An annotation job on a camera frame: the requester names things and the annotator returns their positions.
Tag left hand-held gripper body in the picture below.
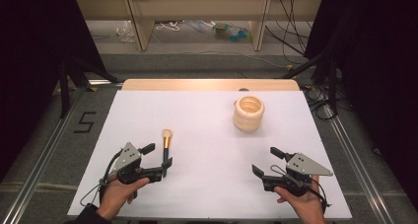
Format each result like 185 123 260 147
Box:
111 141 164 186

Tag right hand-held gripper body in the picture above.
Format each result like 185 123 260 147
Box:
261 152 334 197

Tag makeup brush with gold ferrule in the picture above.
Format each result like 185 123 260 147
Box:
161 128 174 179

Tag person's left hand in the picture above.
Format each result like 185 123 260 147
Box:
96 177 151 220

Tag person's right hand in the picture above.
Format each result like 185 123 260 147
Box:
273 176 327 224

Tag ribbed wooden round holder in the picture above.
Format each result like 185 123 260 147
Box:
233 95 266 132

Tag white table sheet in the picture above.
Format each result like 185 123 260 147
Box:
66 89 353 221

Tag light wooden table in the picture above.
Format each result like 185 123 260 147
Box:
120 78 301 93

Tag black metal stand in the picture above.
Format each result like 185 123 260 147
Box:
281 47 340 117
58 56 123 120

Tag clear plastic bag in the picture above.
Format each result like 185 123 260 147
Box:
114 20 137 43

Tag black curtain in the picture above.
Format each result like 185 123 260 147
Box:
304 0 418 212
0 0 109 183

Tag colourful plastic toy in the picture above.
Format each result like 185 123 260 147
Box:
212 21 253 43

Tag light wooden shelf unit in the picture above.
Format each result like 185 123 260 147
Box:
74 0 325 52

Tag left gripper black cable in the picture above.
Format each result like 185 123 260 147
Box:
79 149 123 207

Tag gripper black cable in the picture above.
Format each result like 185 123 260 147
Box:
79 149 123 207
270 164 332 209

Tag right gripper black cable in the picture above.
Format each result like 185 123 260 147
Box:
270 164 332 209

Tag metal floor rail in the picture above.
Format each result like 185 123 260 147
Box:
322 102 413 224
0 85 88 224

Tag black cable bundle on floor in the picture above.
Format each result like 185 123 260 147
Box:
301 83 339 121

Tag thin white floor cable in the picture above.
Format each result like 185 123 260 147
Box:
196 49 291 70

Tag white cord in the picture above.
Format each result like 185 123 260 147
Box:
154 20 185 33

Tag hanging black cables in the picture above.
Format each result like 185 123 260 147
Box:
263 0 317 58

